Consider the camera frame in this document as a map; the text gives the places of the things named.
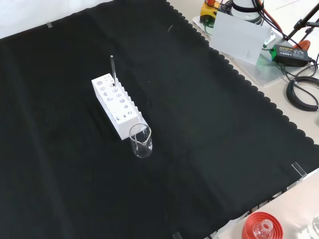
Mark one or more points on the clear glass flask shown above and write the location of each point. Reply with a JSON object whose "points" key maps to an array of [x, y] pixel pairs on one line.
{"points": [[263, 230]]}

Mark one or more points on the small clear glass beaker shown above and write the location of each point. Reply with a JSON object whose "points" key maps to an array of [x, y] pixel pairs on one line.
{"points": [[142, 150]]}

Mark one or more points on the grey tape strip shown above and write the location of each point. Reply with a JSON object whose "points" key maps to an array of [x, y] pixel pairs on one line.
{"points": [[49, 25]]}

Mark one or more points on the pale metal base plate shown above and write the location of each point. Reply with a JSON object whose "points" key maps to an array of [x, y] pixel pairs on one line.
{"points": [[264, 73]]}

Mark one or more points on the clear acrylic clip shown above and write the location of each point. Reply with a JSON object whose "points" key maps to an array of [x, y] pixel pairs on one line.
{"points": [[176, 235], [299, 170]]}

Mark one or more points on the white test tube rack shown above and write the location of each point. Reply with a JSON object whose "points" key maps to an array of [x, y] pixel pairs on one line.
{"points": [[109, 107]]}

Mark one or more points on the clear glass ware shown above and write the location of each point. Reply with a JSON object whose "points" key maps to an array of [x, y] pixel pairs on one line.
{"points": [[315, 227]]}

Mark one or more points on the orange clamp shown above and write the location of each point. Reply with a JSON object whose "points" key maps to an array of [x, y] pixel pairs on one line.
{"points": [[304, 44]]}

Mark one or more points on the clear glass rod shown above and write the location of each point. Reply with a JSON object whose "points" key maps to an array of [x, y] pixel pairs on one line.
{"points": [[113, 69]]}

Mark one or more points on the black tripod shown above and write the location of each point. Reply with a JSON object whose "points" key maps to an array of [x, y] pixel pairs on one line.
{"points": [[299, 23]]}

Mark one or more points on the pale board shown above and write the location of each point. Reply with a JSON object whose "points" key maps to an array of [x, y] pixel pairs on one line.
{"points": [[236, 37]]}

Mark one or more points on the black cloth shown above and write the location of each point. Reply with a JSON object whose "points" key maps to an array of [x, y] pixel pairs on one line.
{"points": [[199, 124]]}

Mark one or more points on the black power adapter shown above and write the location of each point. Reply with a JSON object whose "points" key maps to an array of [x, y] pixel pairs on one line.
{"points": [[289, 54]]}

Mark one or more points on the yellow stop button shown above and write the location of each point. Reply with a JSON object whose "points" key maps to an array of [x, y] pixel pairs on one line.
{"points": [[208, 13]]}

